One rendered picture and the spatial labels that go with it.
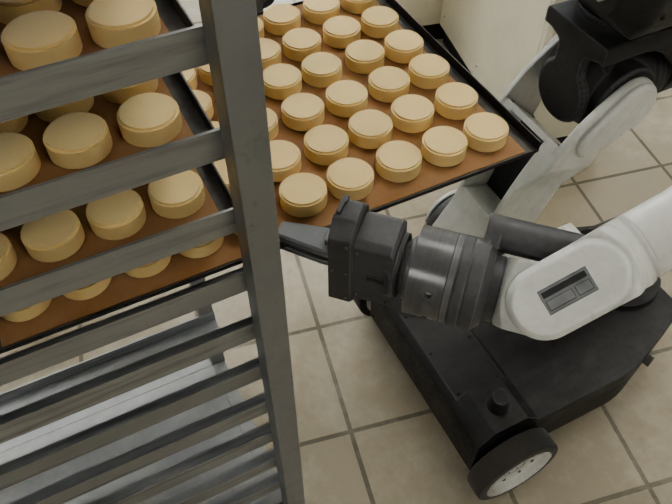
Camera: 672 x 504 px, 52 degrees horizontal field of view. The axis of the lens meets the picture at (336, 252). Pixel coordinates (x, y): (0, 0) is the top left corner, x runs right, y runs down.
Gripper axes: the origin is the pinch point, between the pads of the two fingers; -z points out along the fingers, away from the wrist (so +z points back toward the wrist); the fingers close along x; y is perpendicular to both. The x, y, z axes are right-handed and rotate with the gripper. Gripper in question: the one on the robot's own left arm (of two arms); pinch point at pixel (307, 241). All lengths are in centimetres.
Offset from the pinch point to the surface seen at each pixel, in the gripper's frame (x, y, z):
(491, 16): -63, -153, 2
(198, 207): 6.5, 4.5, -8.7
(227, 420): -28.0, 8.9, -8.4
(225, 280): -0.7, 6.7, -6.0
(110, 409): -83, -8, -51
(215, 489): -46.5, 11.9, -11.5
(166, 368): -11.3, 12.3, -11.7
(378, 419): -98, -31, 3
